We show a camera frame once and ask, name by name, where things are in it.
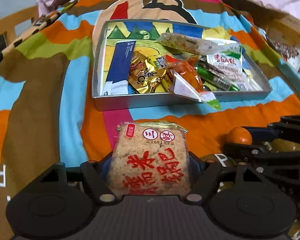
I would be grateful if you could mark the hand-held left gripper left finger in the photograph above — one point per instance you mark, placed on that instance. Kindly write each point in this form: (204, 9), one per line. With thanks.
(95, 175)

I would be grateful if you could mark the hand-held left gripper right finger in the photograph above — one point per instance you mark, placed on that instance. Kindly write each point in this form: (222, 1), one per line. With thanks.
(207, 177)

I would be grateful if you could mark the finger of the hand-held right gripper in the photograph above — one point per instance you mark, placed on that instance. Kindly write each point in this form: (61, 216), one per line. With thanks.
(262, 131)
(242, 151)

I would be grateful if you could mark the small mandarin orange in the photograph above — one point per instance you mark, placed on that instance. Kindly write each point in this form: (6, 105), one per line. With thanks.
(238, 136)

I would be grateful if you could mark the rice cracker packet red print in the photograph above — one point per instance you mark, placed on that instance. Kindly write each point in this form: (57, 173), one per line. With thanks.
(150, 165)

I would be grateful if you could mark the green striped snack packet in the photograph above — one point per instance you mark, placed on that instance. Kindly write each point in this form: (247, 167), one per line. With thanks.
(220, 81)

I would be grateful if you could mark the white green snack packet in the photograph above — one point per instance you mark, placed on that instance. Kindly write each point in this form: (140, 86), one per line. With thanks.
(225, 63)

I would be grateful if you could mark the orange clear snack packet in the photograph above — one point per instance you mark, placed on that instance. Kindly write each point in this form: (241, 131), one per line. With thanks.
(187, 75)

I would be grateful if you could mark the gold packet with dark character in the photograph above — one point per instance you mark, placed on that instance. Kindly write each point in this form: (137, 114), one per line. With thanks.
(147, 78)

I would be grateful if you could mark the blue white sachet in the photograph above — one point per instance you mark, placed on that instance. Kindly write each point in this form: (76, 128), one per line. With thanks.
(121, 62)

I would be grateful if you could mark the long clear pastry packet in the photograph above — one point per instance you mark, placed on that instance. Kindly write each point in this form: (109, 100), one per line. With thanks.
(185, 42)

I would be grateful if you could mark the metal tray with cartoon lining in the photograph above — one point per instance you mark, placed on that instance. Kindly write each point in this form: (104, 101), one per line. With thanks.
(107, 55)

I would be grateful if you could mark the small gold snack packet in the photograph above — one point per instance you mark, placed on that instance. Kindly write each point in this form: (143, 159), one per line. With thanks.
(137, 60)

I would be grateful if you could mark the floral quilt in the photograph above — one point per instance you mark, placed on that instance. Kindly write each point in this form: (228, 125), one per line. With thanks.
(290, 52)

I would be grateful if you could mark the colourful printed blanket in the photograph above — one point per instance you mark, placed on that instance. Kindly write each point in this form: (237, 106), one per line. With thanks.
(52, 80)

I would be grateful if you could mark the wooden bed board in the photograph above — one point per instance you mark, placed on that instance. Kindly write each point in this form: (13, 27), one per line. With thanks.
(290, 25)

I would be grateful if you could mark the wooden bed rail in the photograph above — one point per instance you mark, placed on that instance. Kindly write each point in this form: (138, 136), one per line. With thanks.
(5, 25)

